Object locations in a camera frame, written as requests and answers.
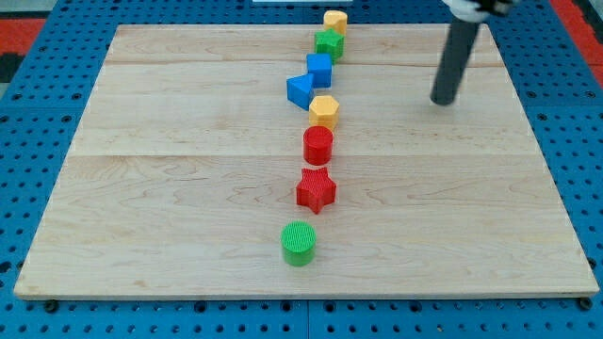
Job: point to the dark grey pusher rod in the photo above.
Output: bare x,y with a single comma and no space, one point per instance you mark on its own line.
457,50

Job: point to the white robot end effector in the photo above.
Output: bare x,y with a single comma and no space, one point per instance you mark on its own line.
477,11

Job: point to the blue triangle block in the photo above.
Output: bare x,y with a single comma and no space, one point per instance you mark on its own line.
300,91

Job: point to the blue cube block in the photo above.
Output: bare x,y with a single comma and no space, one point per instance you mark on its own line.
320,66

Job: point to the yellow hexagon block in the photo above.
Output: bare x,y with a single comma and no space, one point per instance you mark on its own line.
324,111

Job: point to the yellow heart block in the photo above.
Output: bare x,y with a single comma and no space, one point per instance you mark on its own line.
336,20

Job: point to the green star block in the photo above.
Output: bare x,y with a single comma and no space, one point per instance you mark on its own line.
330,42

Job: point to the red cylinder block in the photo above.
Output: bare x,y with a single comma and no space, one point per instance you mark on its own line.
317,145

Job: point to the red star block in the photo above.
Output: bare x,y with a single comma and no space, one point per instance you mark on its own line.
315,189

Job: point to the green cylinder block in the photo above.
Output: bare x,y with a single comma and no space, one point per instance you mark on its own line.
298,242

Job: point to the wooden board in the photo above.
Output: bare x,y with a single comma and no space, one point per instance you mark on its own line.
182,173

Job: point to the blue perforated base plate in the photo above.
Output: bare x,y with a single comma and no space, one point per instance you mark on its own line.
45,100

